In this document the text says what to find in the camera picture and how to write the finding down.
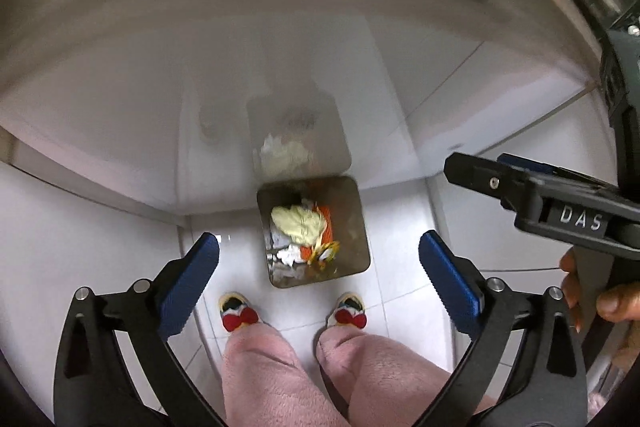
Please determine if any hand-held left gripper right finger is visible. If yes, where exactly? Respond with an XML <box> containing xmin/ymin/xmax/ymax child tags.
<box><xmin>415</xmin><ymin>230</ymin><xmax>587</xmax><ymax>427</ymax></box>

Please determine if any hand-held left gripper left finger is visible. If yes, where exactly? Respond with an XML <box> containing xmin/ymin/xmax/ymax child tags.
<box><xmin>52</xmin><ymin>231</ymin><xmax>226</xmax><ymax>427</ymax></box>

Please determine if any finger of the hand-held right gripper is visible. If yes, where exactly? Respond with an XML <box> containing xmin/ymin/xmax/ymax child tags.
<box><xmin>497</xmin><ymin>153</ymin><xmax>623</xmax><ymax>195</ymax></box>
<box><xmin>443</xmin><ymin>151</ymin><xmax>531</xmax><ymax>210</ymax></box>

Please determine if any white tissue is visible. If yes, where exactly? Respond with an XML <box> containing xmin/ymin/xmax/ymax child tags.
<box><xmin>272</xmin><ymin>246</ymin><xmax>302</xmax><ymax>266</ymax></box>

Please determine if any square metal trash bin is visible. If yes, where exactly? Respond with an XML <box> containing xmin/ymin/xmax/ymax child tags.
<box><xmin>255</xmin><ymin>175</ymin><xmax>372</xmax><ymax>289</ymax></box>

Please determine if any pale yellow paper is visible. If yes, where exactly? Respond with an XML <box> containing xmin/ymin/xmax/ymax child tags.
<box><xmin>270</xmin><ymin>204</ymin><xmax>327</xmax><ymax>246</ymax></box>

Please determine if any yellow snack wrapper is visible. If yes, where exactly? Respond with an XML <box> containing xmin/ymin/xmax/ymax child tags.
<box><xmin>307</xmin><ymin>241</ymin><xmax>341</xmax><ymax>266</ymax></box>

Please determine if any orange wrapper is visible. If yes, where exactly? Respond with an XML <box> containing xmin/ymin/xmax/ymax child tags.
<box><xmin>319</xmin><ymin>205</ymin><xmax>335</xmax><ymax>249</ymax></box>

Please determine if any person's right hand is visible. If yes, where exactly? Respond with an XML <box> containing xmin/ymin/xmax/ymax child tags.
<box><xmin>559</xmin><ymin>249</ymin><xmax>640</xmax><ymax>334</ymax></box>

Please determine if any colourful slipper with red bow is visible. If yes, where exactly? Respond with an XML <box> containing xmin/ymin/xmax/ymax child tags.
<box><xmin>327</xmin><ymin>291</ymin><xmax>369</xmax><ymax>331</ymax></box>
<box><xmin>217</xmin><ymin>291</ymin><xmax>262</xmax><ymax>333</ymax></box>

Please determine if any person's right leg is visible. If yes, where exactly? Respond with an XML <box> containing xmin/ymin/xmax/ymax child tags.
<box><xmin>315</xmin><ymin>326</ymin><xmax>497</xmax><ymax>427</ymax></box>

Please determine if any person's leg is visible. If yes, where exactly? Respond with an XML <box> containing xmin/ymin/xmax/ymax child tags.
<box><xmin>219</xmin><ymin>321</ymin><xmax>352</xmax><ymax>427</ymax></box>
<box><xmin>315</xmin><ymin>326</ymin><xmax>497</xmax><ymax>427</ymax></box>

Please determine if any person's left leg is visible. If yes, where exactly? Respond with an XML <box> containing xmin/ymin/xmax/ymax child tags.
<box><xmin>219</xmin><ymin>321</ymin><xmax>352</xmax><ymax>427</ymax></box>

